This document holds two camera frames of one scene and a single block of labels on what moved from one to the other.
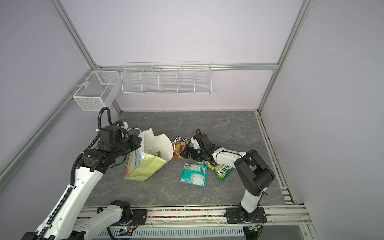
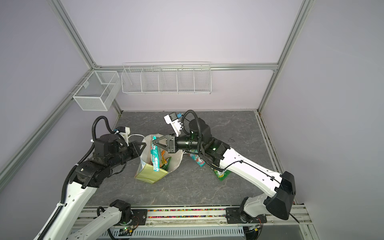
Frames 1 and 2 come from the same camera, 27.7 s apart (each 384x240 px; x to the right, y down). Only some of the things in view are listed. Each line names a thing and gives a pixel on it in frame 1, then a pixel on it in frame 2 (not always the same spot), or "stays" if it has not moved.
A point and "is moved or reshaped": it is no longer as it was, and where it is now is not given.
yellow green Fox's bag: [222, 171] stays
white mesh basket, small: [99, 91] stays
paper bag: [144, 162] is moved or reshaped
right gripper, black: [190, 155] → [170, 146]
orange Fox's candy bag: [178, 147] is moved or reshaped
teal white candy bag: [195, 173] → [155, 153]
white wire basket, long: [166, 78] stays
